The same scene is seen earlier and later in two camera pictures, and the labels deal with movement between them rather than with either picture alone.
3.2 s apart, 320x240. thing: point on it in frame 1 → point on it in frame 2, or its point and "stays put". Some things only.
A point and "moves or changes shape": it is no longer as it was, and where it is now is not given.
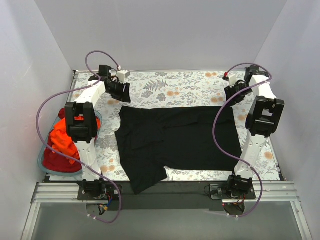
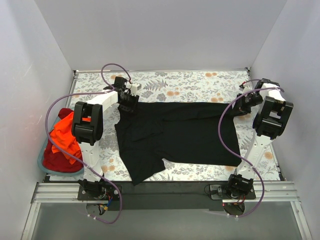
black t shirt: x=152 y=139 moves or changes shape
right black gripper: x=233 y=92 → x=243 y=105
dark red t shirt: x=54 y=162 stays put
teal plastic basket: x=43 y=144 stays put
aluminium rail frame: x=57 y=192 stays put
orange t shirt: x=61 y=141 stays put
